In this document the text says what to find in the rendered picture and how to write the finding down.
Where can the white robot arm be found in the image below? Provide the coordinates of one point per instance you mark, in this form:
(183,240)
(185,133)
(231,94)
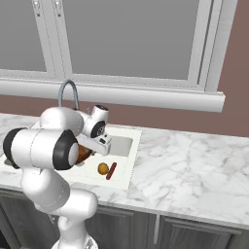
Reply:
(42,149)

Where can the dark grey cupboard door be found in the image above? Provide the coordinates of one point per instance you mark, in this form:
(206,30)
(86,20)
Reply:
(13,214)
(123,230)
(201,235)

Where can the grey curved tap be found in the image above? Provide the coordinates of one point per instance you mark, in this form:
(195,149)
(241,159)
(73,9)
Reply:
(62,89)

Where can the brown bowl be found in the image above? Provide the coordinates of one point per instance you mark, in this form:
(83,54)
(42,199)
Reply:
(83,153)

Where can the white sink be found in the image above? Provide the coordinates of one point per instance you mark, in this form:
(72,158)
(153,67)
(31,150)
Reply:
(121,162)

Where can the white framed window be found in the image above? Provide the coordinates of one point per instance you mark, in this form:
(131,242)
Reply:
(129,35)

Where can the red hot dog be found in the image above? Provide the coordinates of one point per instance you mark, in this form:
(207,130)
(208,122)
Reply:
(111,171)

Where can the white window sill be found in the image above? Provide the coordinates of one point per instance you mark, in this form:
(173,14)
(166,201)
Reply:
(146,97)

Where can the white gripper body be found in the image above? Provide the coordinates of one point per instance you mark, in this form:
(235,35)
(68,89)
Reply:
(96,147)

